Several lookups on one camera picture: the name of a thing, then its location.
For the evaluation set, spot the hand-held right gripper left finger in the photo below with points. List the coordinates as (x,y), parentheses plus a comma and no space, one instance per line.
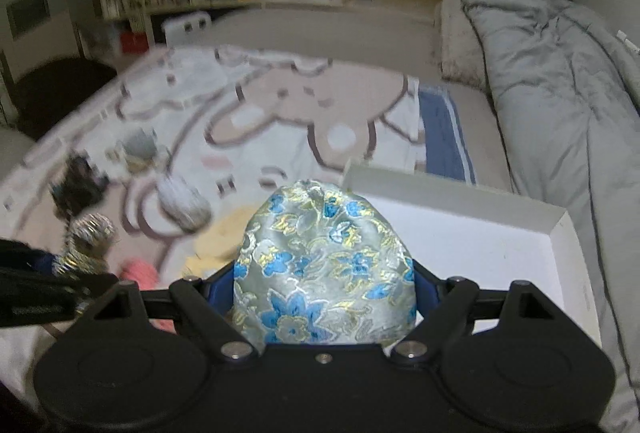
(225,285)

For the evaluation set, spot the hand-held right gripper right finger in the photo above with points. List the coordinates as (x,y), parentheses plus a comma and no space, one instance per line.
(424,285)

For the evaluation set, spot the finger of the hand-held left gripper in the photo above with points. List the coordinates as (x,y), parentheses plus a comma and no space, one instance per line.
(97,290)
(27,255)

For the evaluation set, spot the pink knitted doll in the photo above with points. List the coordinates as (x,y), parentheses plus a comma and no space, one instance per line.
(142,275)

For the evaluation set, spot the yellow card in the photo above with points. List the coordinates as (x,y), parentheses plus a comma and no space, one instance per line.
(220,238)

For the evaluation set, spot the silver gold glitter pouch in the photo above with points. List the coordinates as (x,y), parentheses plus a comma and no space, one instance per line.
(87,238)

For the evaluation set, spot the white cardboard tray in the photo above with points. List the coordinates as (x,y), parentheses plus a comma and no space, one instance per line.
(500,253)

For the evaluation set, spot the blue floral brocade pouch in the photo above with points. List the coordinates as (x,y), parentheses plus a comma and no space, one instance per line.
(325,263)

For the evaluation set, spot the white yarn ball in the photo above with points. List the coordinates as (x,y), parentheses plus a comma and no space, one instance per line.
(182,203)

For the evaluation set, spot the grey knitted toy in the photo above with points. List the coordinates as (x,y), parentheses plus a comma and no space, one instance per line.
(140,148)

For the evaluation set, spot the blue striped towel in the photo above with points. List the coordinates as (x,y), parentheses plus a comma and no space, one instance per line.
(440,133)

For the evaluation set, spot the dark round chair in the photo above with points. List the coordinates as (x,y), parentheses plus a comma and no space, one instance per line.
(55,93)

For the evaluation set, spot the printed cartoon blanket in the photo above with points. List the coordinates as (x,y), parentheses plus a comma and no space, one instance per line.
(250,113)

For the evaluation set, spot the clear storage box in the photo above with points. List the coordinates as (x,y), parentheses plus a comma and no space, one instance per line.
(100,44)

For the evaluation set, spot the grey duvet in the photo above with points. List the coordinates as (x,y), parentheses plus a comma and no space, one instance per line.
(550,88)

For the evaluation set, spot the red box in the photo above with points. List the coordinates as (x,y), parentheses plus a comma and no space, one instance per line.
(135,42)

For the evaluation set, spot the white fluffy pillow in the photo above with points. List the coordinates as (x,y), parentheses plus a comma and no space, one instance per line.
(457,43)

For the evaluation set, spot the dark framed panel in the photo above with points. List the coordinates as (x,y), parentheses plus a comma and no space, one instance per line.
(27,10)

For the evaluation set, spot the white plastic stool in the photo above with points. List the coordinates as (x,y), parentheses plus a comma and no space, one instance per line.
(172,33)

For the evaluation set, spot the small white device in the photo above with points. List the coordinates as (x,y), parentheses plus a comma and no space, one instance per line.
(627,40)

